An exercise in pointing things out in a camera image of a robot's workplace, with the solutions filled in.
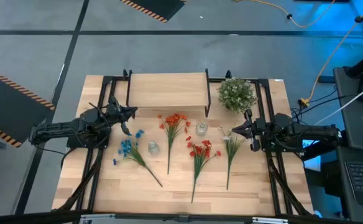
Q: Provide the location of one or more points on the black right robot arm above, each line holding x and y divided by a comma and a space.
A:
312, 132

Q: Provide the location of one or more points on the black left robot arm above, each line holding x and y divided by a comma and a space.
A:
54, 129

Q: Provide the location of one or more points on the white paper sheet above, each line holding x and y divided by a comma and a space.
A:
313, 163

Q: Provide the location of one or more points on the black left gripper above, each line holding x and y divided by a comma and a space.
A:
114, 112

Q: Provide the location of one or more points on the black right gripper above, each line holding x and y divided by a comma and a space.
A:
259, 127

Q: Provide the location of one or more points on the black mat with striped edge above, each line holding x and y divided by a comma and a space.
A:
7, 102
156, 6

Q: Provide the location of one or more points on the wooden shelf with black frame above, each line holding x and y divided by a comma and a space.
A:
169, 90

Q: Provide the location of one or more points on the orange artificial flower bunch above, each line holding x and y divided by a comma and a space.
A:
172, 119

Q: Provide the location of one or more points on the ribbed clear glass vase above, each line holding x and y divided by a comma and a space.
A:
201, 127

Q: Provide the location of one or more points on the blue artificial flower bunch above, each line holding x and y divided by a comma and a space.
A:
126, 147

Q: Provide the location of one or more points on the white artificial flower bunch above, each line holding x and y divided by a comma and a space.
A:
231, 146

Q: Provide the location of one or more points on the curvy clear glass vase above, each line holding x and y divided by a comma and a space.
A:
153, 148

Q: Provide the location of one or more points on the green potted plant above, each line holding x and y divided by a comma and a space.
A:
237, 95

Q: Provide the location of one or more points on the black side desk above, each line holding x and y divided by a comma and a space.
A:
352, 124

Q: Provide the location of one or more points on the black silver crossbar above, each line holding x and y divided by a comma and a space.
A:
181, 217

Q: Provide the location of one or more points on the red artificial flower bunch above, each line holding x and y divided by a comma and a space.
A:
200, 152

